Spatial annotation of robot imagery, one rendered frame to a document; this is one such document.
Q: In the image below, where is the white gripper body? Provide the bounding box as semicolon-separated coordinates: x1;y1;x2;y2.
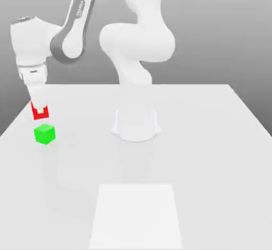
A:
21;76;47;106

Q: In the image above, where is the small red cube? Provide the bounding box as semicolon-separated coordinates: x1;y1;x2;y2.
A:
30;101;50;121

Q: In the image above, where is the small green cube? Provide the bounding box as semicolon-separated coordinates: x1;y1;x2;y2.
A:
33;123;56;146

